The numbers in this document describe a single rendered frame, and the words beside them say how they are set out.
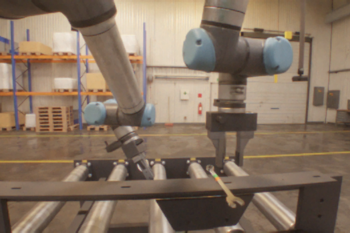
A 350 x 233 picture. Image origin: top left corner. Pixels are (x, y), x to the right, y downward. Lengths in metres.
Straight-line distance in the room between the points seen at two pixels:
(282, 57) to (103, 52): 0.36
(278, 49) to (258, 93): 10.61
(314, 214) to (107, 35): 0.90
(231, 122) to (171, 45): 9.50
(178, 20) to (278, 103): 6.92
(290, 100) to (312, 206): 11.30
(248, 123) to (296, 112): 11.88
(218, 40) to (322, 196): 0.73
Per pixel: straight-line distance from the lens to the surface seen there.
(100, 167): 1.67
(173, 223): 0.73
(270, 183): 0.70
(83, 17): 0.40
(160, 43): 9.95
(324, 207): 0.95
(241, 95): 0.51
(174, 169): 1.63
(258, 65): 0.42
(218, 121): 0.48
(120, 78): 0.47
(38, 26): 11.56
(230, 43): 0.36
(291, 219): 1.05
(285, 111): 11.97
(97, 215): 0.99
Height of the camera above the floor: 1.44
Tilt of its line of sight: 6 degrees down
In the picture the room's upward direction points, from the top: 1 degrees clockwise
